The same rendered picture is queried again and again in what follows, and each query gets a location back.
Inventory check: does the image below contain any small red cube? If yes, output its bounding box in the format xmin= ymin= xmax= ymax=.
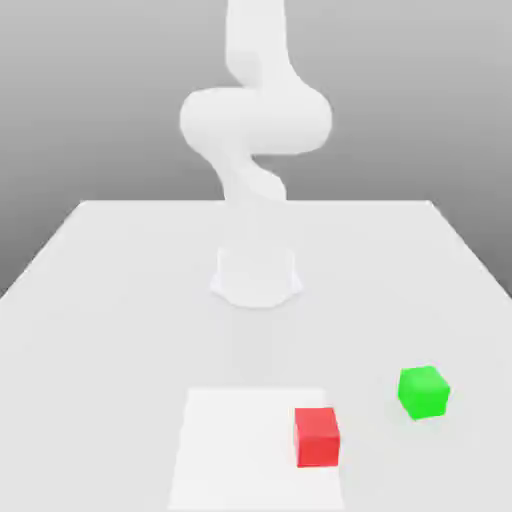
xmin=293 ymin=406 xmax=341 ymax=469

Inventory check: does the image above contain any small green cube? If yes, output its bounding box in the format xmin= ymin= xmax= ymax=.
xmin=396 ymin=364 xmax=452 ymax=422

